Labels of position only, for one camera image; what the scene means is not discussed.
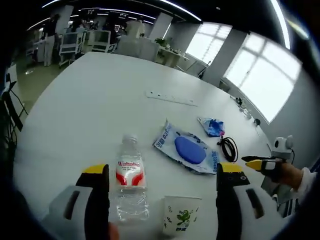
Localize black stand legs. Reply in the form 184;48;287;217
0;82;28;151

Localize clear water bottle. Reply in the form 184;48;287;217
115;133;150;222

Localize row of white office chairs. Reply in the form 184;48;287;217
58;28;118;68

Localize paper cup green print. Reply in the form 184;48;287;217
162;194;203;237

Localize long ceiling light strip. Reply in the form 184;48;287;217
139;0;202;23
271;0;292;50

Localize potted green plant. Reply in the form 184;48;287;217
154;36;173;48

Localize person's left hand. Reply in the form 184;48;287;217
108;222;121;240

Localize white table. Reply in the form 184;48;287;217
13;51;278;240

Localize large bright window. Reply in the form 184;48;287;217
186;22;233;66
223;39;302;123

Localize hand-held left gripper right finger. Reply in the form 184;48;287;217
215;161;288;240

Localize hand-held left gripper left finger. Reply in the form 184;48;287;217
48;163;111;240

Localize grey partition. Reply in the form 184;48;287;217
117;34;161;62

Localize white table socket strip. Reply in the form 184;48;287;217
145;90;198;107

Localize white cabinet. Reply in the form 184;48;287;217
157;46;191;68

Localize white monitor stand shelf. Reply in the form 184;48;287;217
4;64;18;83

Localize person's right hand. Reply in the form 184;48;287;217
281;163;305;192

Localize small blue plastic packet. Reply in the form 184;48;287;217
196;116;227;138

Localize wet wipes packet blue lid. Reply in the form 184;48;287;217
152;118;220;176

